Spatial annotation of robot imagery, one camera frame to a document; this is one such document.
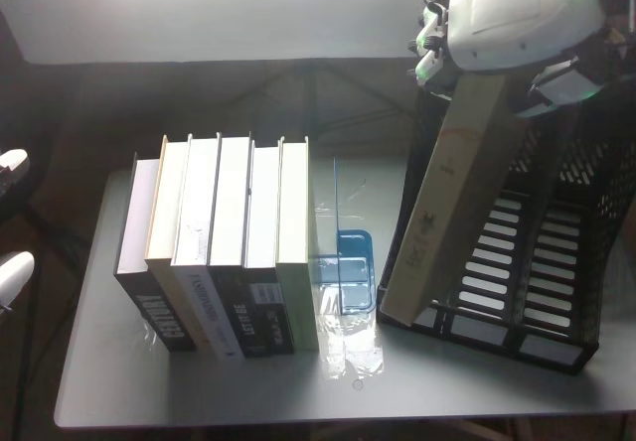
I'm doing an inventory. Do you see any white spine book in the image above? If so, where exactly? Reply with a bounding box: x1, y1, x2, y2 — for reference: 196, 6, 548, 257
170, 132, 247, 362

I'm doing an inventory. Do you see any black book large lettering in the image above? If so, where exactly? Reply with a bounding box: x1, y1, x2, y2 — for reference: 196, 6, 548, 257
112, 151, 198, 354

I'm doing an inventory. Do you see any beige cover book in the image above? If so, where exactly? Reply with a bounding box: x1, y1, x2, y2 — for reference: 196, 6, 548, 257
378, 71, 523, 328

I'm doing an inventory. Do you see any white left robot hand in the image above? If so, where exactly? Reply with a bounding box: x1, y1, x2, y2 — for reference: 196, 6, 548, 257
0, 147, 36, 313

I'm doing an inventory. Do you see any blue transparent bookend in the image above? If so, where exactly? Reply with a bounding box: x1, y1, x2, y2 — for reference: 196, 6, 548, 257
308, 157, 375, 317

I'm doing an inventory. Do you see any pale green cover book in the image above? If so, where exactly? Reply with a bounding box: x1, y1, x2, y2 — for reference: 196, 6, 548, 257
275, 135, 321, 352

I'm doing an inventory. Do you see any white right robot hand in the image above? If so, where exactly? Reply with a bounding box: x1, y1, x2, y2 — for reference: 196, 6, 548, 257
405, 0, 607, 119

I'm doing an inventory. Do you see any black book white lettering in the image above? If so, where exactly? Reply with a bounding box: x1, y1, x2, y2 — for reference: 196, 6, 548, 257
208, 131, 273, 359

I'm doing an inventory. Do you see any black plastic file rack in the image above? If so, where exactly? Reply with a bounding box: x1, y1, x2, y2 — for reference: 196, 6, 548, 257
375, 80, 636, 376

